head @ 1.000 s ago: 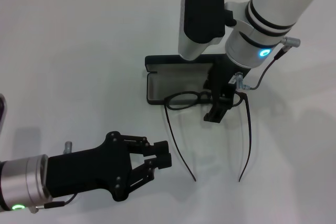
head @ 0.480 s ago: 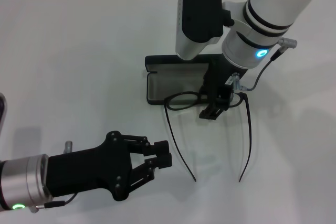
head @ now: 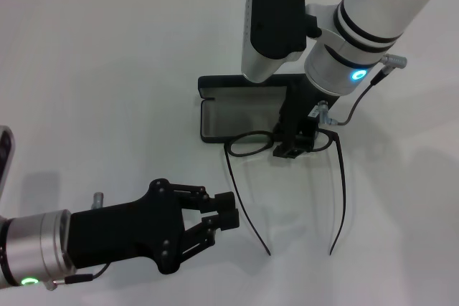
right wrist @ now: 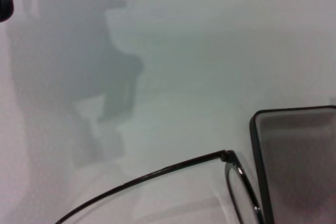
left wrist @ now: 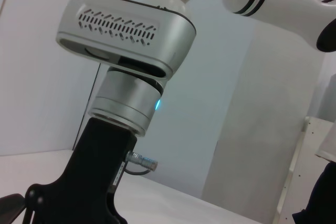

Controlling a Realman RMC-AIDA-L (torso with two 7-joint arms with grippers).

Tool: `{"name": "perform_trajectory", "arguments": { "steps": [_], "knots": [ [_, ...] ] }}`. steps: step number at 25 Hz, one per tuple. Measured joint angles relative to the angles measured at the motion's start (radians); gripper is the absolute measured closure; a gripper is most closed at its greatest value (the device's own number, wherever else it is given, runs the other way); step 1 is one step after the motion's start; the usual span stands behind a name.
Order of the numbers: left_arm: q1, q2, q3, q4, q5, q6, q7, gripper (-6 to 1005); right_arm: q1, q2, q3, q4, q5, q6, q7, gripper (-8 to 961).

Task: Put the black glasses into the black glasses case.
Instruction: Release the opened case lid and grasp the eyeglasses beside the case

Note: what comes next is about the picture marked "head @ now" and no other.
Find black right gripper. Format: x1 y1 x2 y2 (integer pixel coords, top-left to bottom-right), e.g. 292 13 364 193
272 76 341 160

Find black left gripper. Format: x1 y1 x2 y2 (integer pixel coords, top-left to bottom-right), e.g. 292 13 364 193
67 178 240 274

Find black glasses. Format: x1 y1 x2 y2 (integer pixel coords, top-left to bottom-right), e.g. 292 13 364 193
224 130 347 257

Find black glasses case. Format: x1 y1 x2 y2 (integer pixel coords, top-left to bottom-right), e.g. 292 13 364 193
197 75 316 145

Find right gripper grey cable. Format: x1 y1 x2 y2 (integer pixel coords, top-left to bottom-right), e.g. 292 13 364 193
333 54 410 127

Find gripper grey cable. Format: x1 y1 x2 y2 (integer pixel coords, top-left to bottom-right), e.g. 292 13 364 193
333 54 410 127
44 262 113 290

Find silver right camera bracket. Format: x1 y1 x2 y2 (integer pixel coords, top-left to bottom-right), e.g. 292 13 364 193
303 3 347 49

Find left gripper grey cable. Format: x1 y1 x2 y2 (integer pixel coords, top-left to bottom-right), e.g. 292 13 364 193
44 262 113 290

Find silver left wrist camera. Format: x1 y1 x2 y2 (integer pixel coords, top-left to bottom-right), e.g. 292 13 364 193
0 125 17 201

